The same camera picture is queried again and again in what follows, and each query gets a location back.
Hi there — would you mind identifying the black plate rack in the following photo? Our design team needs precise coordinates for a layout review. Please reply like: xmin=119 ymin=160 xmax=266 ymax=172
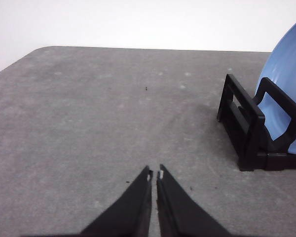
xmin=217 ymin=74 xmax=296 ymax=171

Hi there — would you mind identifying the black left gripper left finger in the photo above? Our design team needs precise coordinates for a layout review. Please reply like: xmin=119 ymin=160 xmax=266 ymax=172
xmin=80 ymin=166 xmax=153 ymax=237

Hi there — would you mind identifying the blue plate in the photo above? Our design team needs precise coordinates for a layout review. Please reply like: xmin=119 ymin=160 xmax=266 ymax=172
xmin=254 ymin=18 xmax=296 ymax=155

